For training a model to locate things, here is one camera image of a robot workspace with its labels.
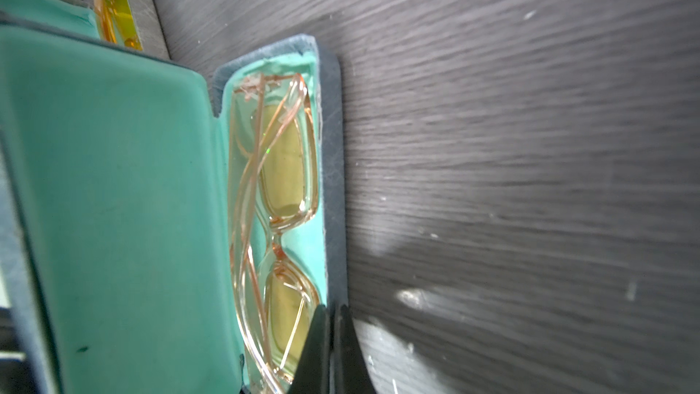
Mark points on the grey case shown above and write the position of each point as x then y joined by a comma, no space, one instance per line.
115,240

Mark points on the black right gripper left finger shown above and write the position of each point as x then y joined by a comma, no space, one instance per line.
312,373

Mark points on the yellow glasses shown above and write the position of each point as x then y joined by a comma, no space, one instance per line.
117,24

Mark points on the beige case with yellow glasses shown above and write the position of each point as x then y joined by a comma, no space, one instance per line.
126,5

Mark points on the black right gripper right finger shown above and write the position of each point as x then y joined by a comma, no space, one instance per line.
350,374

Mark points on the amber glasses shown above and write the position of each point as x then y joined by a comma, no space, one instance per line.
273,189

